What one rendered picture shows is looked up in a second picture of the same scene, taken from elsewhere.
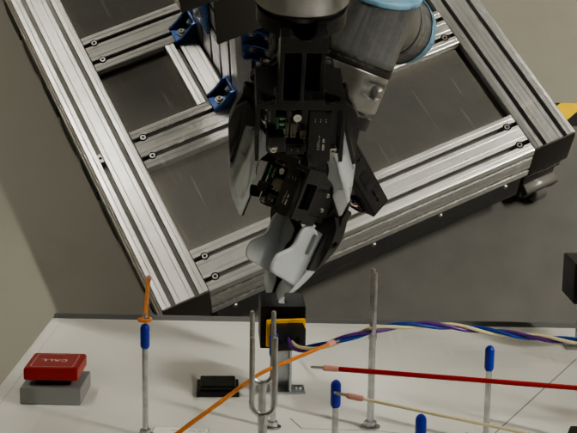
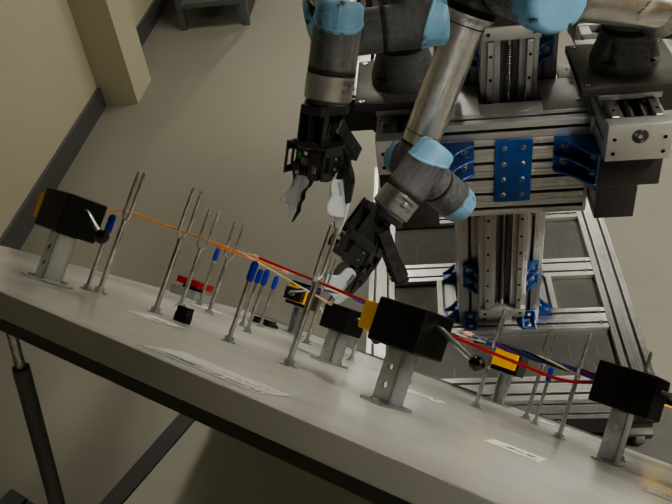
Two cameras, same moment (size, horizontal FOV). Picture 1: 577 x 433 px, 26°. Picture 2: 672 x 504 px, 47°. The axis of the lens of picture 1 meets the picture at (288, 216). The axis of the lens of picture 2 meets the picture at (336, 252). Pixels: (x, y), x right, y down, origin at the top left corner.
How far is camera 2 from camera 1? 70 cm
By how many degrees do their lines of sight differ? 30
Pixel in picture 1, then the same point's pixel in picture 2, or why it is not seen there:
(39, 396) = (178, 290)
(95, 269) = not seen: hidden behind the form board
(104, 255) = not seen: hidden behind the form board
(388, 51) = (416, 184)
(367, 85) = (400, 199)
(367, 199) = (393, 271)
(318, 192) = (358, 248)
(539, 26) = not seen: outside the picture
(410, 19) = (435, 173)
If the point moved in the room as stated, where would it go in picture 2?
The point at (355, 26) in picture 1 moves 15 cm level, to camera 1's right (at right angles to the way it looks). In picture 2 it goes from (402, 167) to (481, 184)
